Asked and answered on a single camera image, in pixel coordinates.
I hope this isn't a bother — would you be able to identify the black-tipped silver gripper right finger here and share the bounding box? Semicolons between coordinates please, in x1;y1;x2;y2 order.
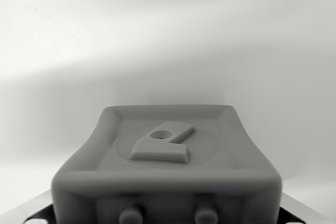
279;197;336;224

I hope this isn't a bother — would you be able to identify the black-tipped silver gripper left finger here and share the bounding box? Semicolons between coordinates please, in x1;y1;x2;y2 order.
0;190;57;224

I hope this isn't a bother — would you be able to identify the grey studded cube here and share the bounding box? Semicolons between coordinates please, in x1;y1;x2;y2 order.
51;105;283;224

